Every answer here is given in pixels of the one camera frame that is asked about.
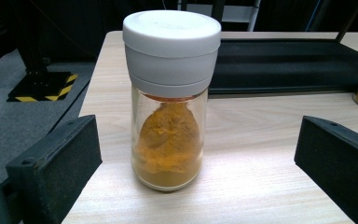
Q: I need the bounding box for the black metal shelf rack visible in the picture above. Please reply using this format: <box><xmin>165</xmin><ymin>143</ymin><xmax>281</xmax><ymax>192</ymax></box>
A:
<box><xmin>209</xmin><ymin>0</ymin><xmax>358</xmax><ymax>96</ymax></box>

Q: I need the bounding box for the black stand with striped base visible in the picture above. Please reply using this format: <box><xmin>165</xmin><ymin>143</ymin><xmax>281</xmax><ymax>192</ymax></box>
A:
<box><xmin>7</xmin><ymin>0</ymin><xmax>79</xmax><ymax>103</ymax></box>

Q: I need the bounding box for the white metal stand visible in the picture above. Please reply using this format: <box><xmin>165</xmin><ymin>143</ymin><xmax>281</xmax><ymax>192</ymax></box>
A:
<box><xmin>176</xmin><ymin>0</ymin><xmax>262</xmax><ymax>33</ymax></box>

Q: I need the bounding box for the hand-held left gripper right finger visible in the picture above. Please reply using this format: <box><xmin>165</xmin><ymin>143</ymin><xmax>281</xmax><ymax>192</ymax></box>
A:
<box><xmin>294</xmin><ymin>115</ymin><xmax>358</xmax><ymax>224</ymax></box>

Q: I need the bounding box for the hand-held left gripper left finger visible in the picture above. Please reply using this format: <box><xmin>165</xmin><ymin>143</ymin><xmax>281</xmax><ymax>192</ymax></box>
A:
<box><xmin>5</xmin><ymin>114</ymin><xmax>103</xmax><ymax>224</ymax></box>

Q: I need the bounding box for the white-lid orange spice jar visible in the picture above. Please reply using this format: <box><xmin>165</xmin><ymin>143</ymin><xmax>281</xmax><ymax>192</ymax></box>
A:
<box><xmin>122</xmin><ymin>9</ymin><xmax>222</xmax><ymax>192</ymax></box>

